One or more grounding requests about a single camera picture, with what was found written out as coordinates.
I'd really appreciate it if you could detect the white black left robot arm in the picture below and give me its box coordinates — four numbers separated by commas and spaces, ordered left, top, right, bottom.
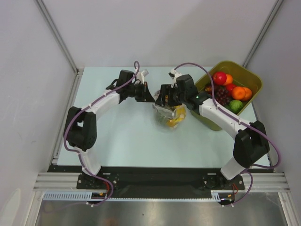
63, 69, 155, 175

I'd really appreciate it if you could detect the white slotted cable duct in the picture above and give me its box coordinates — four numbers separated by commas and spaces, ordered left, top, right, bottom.
43, 191, 234, 202

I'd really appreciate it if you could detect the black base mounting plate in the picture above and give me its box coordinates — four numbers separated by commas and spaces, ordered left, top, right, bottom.
47, 164, 275, 200

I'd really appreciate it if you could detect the red fake apple in bin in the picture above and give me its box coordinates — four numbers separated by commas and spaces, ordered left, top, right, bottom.
212, 72, 227, 85

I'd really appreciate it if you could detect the orange fake orange rear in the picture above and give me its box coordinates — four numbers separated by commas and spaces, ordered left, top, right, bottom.
223, 74, 233, 86

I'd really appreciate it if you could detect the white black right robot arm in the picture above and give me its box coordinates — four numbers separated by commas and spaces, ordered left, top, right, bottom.
155, 74, 269, 180

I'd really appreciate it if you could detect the purple fake grape bunch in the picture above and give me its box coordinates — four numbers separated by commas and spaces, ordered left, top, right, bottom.
214, 86, 232, 106

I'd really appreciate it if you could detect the orange fake tangerine front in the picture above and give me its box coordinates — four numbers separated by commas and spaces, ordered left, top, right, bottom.
231, 87, 246, 100

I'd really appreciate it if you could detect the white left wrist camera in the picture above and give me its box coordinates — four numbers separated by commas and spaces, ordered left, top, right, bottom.
136, 70, 149, 84

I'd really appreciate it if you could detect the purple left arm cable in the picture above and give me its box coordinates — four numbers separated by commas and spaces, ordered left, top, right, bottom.
43, 61, 141, 214

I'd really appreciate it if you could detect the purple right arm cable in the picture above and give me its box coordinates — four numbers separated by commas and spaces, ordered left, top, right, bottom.
175, 62, 282, 207

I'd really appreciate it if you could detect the green netted fake melon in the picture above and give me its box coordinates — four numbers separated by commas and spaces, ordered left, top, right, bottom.
155, 112, 169, 127

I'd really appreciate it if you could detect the aluminium front frame rail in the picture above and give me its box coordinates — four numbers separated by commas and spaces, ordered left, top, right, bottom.
33, 172, 290, 192

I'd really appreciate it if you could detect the clear zip top bag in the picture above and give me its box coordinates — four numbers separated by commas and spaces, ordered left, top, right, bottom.
152, 103, 181, 129

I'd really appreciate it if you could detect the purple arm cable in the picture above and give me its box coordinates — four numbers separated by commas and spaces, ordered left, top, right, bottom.
43, 61, 141, 214
175, 62, 282, 207

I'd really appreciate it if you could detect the aluminium corner post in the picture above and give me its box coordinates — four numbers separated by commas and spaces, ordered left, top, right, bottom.
34, 0, 79, 75
242, 0, 285, 68

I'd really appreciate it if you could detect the left aluminium corner post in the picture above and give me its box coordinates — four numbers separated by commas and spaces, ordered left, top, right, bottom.
34, 0, 79, 75

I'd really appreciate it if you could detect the orange fake tangerine right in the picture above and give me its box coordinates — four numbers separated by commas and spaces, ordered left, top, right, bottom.
242, 87, 253, 101

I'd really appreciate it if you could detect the green fake lime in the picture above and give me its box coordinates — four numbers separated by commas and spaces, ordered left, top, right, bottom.
229, 100, 243, 112

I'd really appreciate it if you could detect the right aluminium corner post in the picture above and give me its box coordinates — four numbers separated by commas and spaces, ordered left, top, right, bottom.
242, 0, 285, 68

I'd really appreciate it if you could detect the orange fake tangerine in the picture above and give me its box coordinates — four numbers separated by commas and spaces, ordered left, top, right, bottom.
242, 87, 253, 101
231, 87, 246, 100

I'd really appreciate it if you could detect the olive green plastic bin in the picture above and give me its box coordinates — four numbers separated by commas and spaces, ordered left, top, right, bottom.
190, 60, 263, 132

